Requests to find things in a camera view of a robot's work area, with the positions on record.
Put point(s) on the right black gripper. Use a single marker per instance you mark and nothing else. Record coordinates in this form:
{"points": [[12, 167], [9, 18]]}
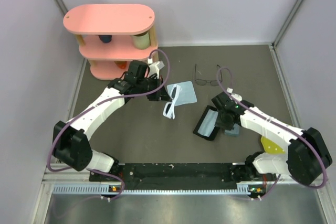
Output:
{"points": [[224, 125]]}

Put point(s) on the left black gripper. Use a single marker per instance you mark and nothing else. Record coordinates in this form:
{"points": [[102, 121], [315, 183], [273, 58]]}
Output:
{"points": [[161, 94]]}

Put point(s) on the blue grey glasses case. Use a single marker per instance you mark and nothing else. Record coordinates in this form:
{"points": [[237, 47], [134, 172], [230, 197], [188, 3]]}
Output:
{"points": [[233, 132]]}

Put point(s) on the white frame sunglasses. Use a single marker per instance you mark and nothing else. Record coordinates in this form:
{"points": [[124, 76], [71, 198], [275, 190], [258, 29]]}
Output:
{"points": [[169, 109]]}

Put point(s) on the black glasses case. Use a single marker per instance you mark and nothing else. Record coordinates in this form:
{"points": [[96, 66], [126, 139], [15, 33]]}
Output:
{"points": [[216, 129]]}

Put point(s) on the light blue cleaning cloth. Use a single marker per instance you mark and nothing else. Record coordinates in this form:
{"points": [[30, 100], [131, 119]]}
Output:
{"points": [[187, 93], [208, 124]]}

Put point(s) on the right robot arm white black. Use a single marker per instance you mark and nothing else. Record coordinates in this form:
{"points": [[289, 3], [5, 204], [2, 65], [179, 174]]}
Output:
{"points": [[305, 155]]}

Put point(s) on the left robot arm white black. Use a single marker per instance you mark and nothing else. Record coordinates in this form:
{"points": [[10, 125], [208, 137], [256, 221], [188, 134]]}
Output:
{"points": [[71, 139]]}

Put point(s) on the yellow green dotted plate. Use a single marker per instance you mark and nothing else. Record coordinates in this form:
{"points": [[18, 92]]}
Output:
{"points": [[270, 147]]}

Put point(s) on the orange red small cup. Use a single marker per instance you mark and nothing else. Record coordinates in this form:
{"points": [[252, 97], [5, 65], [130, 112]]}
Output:
{"points": [[121, 64]]}

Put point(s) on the cream cylindrical jar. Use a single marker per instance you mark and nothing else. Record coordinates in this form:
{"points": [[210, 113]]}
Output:
{"points": [[141, 41]]}

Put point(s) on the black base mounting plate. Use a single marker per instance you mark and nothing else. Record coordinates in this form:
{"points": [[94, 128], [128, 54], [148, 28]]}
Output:
{"points": [[187, 176]]}

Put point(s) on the pink three-tier wooden shelf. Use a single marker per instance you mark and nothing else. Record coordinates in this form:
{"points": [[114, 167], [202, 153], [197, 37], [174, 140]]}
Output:
{"points": [[88, 21]]}

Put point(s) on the dark blue cup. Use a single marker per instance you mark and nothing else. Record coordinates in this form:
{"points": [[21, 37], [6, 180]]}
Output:
{"points": [[105, 38]]}

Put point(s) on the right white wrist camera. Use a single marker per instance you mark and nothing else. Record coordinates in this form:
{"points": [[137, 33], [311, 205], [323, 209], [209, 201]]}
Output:
{"points": [[234, 95]]}

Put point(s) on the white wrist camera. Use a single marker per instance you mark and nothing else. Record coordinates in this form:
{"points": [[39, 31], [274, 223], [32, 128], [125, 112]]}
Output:
{"points": [[234, 95], [155, 67]]}

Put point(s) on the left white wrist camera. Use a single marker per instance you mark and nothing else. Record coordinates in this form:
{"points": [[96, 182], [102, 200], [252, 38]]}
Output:
{"points": [[155, 67]]}

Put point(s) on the thin black wire eyeglasses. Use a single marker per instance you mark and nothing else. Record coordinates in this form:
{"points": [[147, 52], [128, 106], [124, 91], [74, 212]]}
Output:
{"points": [[204, 80]]}

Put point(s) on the aluminium rail with cable duct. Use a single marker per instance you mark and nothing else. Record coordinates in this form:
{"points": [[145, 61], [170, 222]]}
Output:
{"points": [[96, 183]]}

